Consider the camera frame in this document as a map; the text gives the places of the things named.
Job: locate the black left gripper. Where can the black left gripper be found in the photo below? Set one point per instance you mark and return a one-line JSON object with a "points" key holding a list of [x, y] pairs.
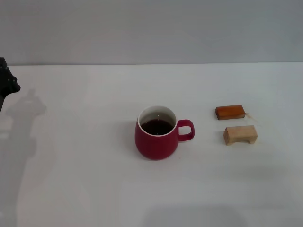
{"points": [[7, 82]]}

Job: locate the dark red ceramic mug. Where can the dark red ceramic mug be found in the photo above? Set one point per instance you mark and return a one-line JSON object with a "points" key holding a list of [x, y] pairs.
{"points": [[155, 146]]}

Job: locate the dark coffee liquid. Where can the dark coffee liquid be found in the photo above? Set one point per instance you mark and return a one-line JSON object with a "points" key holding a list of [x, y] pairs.
{"points": [[156, 127]]}

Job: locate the dark brown wooden block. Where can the dark brown wooden block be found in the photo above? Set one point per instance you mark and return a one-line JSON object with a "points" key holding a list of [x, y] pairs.
{"points": [[229, 112]]}

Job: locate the light wooden arch block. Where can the light wooden arch block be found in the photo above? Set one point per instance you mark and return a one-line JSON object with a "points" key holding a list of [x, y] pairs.
{"points": [[239, 132]]}

